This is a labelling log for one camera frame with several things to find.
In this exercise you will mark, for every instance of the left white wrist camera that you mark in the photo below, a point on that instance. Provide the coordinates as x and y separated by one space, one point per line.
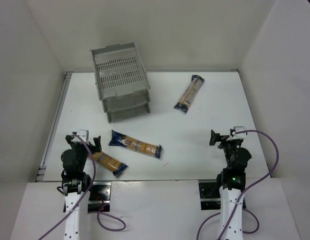
83 134

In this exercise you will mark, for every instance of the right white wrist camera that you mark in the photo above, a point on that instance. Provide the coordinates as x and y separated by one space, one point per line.
237 133

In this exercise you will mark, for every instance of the grey three-tier tray shelf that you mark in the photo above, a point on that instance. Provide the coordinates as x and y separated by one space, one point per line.
121 81

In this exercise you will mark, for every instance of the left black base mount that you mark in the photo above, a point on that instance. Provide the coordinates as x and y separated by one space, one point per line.
98 196

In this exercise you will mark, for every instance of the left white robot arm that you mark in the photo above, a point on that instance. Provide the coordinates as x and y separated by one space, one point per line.
76 184

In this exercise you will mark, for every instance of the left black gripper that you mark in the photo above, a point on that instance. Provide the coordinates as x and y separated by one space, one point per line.
83 144

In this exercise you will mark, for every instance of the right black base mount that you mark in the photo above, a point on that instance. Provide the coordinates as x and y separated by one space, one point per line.
209 195

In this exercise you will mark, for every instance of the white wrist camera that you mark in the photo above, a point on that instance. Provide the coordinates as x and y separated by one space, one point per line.
83 134
237 133

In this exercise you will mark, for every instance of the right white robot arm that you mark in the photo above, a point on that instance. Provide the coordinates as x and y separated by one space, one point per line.
231 181

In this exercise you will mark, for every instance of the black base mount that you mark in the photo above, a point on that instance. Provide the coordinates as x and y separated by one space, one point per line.
98 196
209 195

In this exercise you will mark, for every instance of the spaghetti bag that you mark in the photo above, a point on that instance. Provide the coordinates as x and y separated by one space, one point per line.
185 101
127 142
113 165

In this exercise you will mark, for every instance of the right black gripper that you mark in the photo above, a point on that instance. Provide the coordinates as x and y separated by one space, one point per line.
226 138

